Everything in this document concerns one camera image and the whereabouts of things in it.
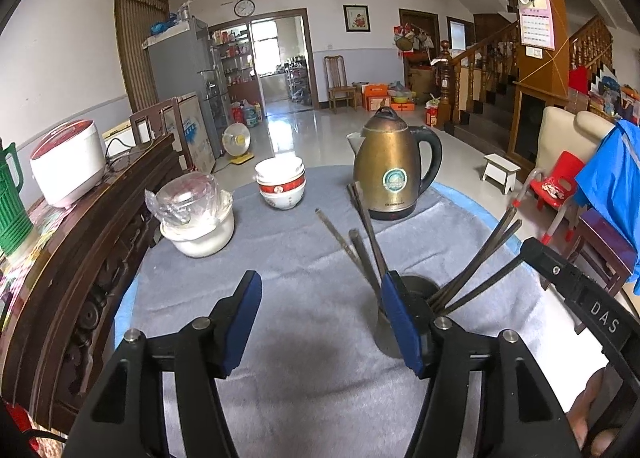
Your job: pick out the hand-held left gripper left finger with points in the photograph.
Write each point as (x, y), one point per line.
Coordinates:
(245, 318)

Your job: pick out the glass shelf of goods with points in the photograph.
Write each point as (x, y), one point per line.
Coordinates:
(232, 62)

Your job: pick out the plain white bowl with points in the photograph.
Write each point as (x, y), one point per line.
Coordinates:
(280, 166)

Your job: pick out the blue garment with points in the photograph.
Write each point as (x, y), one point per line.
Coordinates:
(610, 188)

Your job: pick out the wooden staircase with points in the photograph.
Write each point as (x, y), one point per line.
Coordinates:
(490, 67)

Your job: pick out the person's right hand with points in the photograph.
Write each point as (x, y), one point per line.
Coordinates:
(592, 403)

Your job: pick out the small white stool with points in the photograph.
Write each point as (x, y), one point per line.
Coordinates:
(500, 167)

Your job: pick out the metal utensil holder cup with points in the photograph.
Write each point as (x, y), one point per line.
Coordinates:
(387, 333)

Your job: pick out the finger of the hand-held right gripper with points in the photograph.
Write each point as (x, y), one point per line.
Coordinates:
(547, 263)

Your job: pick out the brown wooden chair frame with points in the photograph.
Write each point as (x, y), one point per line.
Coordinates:
(150, 122)

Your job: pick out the pink wall calendar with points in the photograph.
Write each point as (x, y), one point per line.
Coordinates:
(537, 22)

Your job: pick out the floral table mat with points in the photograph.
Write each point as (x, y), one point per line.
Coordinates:
(35, 248)

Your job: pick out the red box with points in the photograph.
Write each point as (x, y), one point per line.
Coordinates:
(432, 116)

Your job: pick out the bundle of metal chopsticks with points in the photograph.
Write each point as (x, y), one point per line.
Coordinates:
(368, 230)

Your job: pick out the white bowl red pattern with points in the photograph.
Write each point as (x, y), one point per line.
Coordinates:
(282, 195)

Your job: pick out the beige upholstered chair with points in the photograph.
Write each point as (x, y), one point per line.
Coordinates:
(555, 137)

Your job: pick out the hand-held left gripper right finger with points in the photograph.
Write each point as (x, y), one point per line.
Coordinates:
(400, 323)

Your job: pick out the dark wooden chair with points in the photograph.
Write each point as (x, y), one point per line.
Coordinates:
(600, 243)

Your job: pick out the group of plastic bottles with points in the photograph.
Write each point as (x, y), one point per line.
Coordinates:
(247, 115)

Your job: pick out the white ceramic pot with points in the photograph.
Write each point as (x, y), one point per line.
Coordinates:
(205, 238)

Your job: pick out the white wall switch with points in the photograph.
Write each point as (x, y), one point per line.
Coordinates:
(534, 52)

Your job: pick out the white chest freezer blue print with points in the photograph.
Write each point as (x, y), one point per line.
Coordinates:
(197, 130)

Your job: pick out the round wall clock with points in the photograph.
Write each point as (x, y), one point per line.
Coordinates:
(244, 8)

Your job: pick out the bronze electric kettle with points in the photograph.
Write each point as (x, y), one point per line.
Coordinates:
(390, 157)

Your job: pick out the green thermos jug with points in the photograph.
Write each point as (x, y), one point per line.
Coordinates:
(12, 208)

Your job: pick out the white yellow box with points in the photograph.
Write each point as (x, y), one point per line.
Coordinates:
(120, 132)

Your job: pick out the grey refrigerator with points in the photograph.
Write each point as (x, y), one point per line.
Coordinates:
(177, 67)

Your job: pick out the white red rice cooker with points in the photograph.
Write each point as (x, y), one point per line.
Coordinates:
(67, 162)

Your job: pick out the red child's chair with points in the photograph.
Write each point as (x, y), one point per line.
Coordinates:
(560, 177)

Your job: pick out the blue tablecloth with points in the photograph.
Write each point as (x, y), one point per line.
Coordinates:
(480, 213)

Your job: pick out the wooden pillar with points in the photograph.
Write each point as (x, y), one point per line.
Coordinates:
(542, 87)

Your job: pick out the framed wall picture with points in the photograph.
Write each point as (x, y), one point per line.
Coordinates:
(357, 18)

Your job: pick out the orange cardboard box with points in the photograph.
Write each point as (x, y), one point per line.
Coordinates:
(376, 96)

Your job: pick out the tall-backed wooden chair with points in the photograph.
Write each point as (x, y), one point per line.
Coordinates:
(337, 82)

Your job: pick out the plastic-wrapped glass lid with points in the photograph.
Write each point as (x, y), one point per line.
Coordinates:
(187, 198)

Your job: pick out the grey towel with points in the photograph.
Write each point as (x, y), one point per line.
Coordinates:
(310, 263)

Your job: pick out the small round fan heater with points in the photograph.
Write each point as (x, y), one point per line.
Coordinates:
(236, 140)

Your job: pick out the dark wooden sideboard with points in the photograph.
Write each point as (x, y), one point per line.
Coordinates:
(85, 263)

